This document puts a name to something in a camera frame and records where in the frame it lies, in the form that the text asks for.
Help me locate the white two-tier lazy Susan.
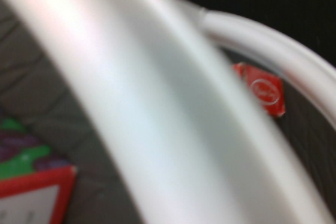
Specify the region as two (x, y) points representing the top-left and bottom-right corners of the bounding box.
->
(0, 0), (336, 224)

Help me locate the red box lower tier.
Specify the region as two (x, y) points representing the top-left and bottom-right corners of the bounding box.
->
(232, 63), (285, 117)

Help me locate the red raisins box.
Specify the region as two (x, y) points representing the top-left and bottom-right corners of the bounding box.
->
(0, 116), (76, 224)

